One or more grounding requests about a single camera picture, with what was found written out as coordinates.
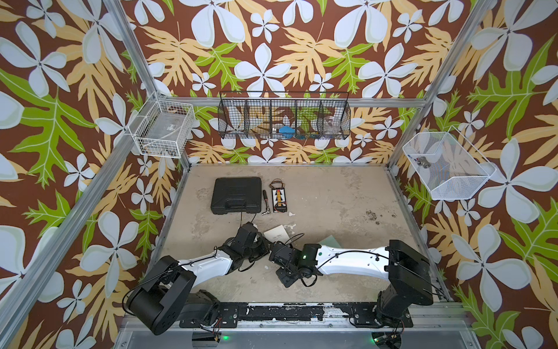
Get white drawer jewelry box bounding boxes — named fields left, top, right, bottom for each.
left=263, top=225, right=290, bottom=244

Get teal jewelry box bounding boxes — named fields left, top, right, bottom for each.
left=319, top=236, right=341, bottom=249

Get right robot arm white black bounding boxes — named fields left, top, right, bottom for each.
left=270, top=239, right=434, bottom=329

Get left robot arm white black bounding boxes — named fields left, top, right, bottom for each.
left=122, top=222, right=270, bottom=335

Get chrome ratchet wrench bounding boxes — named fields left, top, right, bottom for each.
left=262, top=189, right=270, bottom=215

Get black plastic tool case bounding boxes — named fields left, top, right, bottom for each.
left=210, top=177, right=262, bottom=215

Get black charging board yellow connectors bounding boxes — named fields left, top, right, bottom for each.
left=270, top=178, right=288, bottom=213

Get blue object in basket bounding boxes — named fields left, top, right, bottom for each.
left=279, top=126, right=296, bottom=139

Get white mesh basket right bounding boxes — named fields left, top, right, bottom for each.
left=403, top=127, right=497, bottom=201

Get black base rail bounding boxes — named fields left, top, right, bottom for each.
left=179, top=302, right=414, bottom=329

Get black wire basket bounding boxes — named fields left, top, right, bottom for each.
left=217, top=91, right=352, bottom=140

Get white wire basket left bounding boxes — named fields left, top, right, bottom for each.
left=128, top=93, right=196, bottom=159

